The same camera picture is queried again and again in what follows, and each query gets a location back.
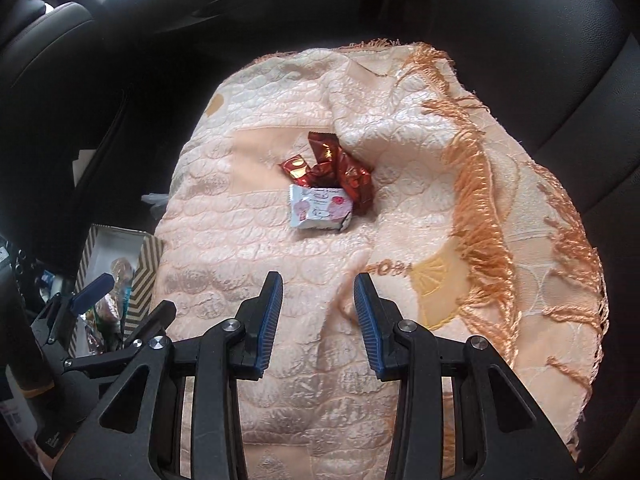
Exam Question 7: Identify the red gold candy wrapper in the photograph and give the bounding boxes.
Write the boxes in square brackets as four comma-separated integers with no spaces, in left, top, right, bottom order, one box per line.
[280,131,374,216]

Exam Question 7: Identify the clear bag brown nuts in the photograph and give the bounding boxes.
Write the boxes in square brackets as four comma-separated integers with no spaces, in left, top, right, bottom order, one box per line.
[84,257,134,353]

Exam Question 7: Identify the striped white cardboard box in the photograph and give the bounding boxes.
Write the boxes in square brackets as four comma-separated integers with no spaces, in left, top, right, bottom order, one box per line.
[68,224,164,358]

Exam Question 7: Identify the white papers in seat pocket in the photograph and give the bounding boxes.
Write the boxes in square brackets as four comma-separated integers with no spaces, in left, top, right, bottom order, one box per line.
[72,150,96,186]

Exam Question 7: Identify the black front car seat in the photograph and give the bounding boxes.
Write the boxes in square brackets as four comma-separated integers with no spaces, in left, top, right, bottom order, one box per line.
[1,2,117,274]

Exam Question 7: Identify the black car seat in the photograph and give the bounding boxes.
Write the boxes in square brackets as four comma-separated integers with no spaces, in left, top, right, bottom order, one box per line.
[429,0,640,480]
[1,2,117,274]

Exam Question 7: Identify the peach fringed blanket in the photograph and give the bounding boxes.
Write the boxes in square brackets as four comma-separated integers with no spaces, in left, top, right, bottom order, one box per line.
[154,41,608,479]

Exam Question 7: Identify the black rear car seat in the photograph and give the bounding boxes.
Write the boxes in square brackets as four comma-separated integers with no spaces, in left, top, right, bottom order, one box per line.
[429,0,640,480]

